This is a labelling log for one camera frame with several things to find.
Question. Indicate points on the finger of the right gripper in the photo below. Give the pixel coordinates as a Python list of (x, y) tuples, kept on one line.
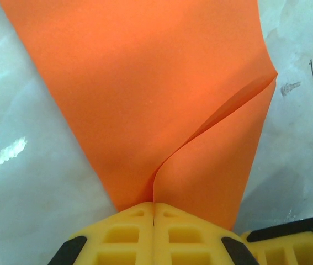
[(297, 245)]

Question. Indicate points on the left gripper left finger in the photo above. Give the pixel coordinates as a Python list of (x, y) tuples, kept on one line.
[(145, 237)]

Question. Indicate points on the orange paper sheet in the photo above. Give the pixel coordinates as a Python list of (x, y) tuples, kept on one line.
[(131, 82)]

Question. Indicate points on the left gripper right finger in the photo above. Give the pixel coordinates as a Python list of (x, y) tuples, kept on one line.
[(161, 237)]

